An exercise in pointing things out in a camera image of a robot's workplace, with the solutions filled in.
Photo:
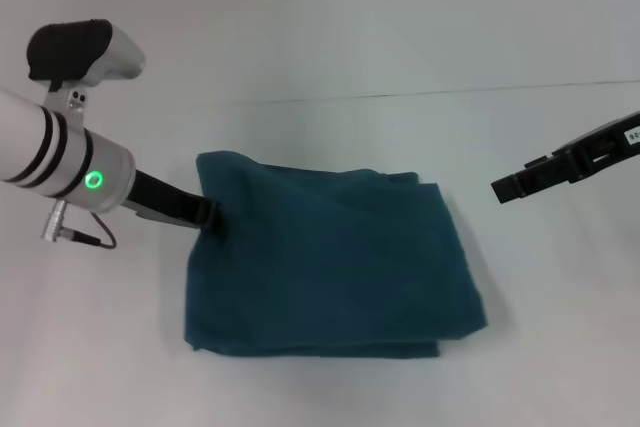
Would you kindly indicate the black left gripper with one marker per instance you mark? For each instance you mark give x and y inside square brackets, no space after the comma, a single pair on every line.
[165,199]

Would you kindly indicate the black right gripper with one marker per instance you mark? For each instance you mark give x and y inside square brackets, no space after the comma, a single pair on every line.
[605,147]

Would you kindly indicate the teal blue shirt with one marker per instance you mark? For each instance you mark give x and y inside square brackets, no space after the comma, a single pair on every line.
[325,257]

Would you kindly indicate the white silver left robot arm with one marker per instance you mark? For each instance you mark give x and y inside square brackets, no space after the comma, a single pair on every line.
[55,152]

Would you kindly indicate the silver camera mount bracket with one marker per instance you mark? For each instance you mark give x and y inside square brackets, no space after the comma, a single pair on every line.
[67,99]

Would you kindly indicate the left wrist camera housing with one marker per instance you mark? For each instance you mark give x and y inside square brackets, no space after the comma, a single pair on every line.
[80,52]

